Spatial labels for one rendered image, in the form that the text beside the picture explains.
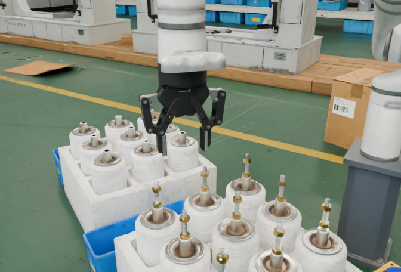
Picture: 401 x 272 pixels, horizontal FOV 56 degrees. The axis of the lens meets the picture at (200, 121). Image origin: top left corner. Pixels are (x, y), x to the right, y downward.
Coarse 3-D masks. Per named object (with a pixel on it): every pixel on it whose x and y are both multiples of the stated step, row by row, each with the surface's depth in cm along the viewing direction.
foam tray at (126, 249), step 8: (224, 200) 99; (256, 224) 90; (120, 240) 85; (128, 240) 85; (136, 240) 86; (120, 248) 82; (128, 248) 82; (136, 248) 86; (120, 256) 83; (128, 256) 80; (136, 256) 80; (120, 264) 85; (128, 264) 79; (136, 264) 78; (144, 264) 78; (352, 264) 78
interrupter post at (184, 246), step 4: (180, 240) 70; (184, 240) 69; (188, 240) 69; (180, 244) 70; (184, 244) 69; (188, 244) 70; (180, 248) 70; (184, 248) 70; (188, 248) 70; (180, 252) 71; (184, 252) 70; (188, 252) 70
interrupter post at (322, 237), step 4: (320, 228) 73; (328, 228) 72; (320, 232) 72; (324, 232) 72; (328, 232) 72; (316, 236) 73; (320, 236) 72; (324, 236) 72; (328, 236) 72; (316, 240) 73; (320, 240) 72; (324, 240) 72; (320, 244) 72; (324, 244) 72
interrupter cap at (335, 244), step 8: (304, 232) 76; (312, 232) 76; (304, 240) 73; (312, 240) 74; (328, 240) 74; (336, 240) 73; (312, 248) 71; (320, 248) 71; (328, 248) 71; (336, 248) 71
